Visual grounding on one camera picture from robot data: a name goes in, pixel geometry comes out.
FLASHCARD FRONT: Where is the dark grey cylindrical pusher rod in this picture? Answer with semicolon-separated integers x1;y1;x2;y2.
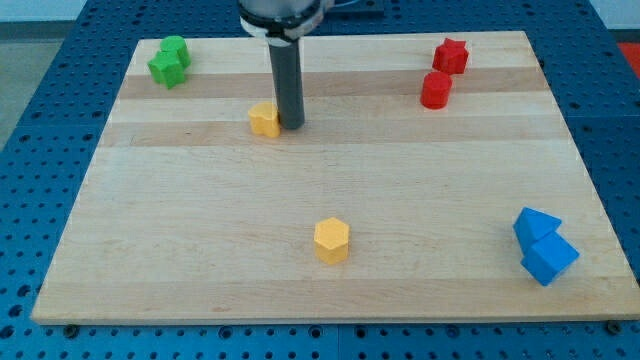
269;40;305;130

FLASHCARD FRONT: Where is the light wooden board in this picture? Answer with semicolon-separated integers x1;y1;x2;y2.
32;31;639;325

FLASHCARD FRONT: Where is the yellow hexagon block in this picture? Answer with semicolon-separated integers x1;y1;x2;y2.
314;217;350;265

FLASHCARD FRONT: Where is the red star block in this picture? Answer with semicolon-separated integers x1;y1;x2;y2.
432;38;469;75

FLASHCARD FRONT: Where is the green star block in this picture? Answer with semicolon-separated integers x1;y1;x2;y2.
147;51;186;89

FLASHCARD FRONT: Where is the blue cube block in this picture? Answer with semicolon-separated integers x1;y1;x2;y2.
521;232;580;286

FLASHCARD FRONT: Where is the yellow heart block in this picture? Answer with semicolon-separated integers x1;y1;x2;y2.
248;102;281;138

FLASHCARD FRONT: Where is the blue triangle block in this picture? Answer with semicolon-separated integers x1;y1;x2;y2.
512;207;562;254

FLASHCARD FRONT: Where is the green cylinder block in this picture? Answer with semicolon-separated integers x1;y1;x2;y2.
160;35;191;68

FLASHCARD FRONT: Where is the red cylinder block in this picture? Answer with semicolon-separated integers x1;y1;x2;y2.
420;71;453;110

